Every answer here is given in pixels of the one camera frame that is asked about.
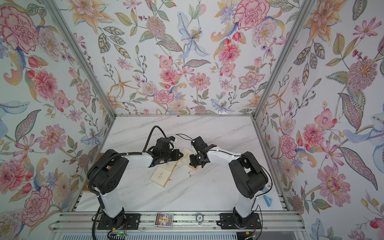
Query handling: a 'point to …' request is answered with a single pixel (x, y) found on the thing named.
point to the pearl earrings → (190, 175)
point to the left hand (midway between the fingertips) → (185, 154)
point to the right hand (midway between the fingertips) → (193, 159)
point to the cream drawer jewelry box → (160, 176)
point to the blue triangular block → (268, 200)
